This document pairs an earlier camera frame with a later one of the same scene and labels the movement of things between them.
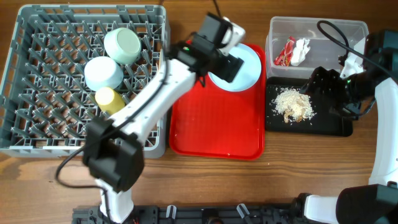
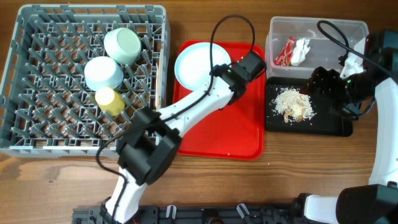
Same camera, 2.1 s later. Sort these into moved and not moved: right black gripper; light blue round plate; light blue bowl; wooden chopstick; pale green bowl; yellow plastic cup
Moved: light blue round plate; wooden chopstick
Not moved: right black gripper; yellow plastic cup; pale green bowl; light blue bowl
